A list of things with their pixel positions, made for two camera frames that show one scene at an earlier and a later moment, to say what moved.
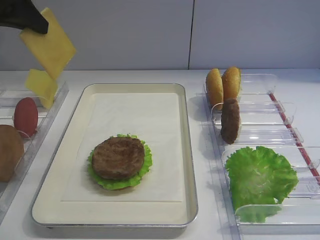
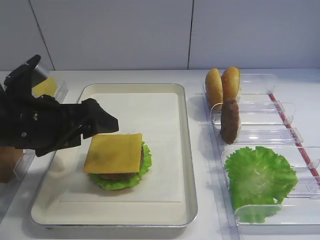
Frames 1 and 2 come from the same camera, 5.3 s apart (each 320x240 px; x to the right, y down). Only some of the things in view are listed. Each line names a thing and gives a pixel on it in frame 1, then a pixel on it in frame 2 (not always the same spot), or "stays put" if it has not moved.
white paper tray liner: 153,117 stays put
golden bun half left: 214,90 stays put
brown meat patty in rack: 230,117 stays put
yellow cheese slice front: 53,50 to 114,153
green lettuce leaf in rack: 259,180 stays put
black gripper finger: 22,14 to 40,122
